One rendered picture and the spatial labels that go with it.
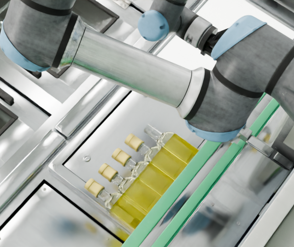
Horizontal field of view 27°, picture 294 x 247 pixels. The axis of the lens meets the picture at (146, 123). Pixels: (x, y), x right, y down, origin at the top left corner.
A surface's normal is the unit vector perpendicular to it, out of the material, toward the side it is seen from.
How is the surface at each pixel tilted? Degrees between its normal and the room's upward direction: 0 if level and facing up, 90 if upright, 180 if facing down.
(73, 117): 90
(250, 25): 86
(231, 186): 90
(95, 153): 90
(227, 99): 98
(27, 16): 102
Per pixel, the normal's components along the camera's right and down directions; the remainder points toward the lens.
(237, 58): -0.53, 0.31
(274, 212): -0.15, -0.18
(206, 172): 0.07, -0.45
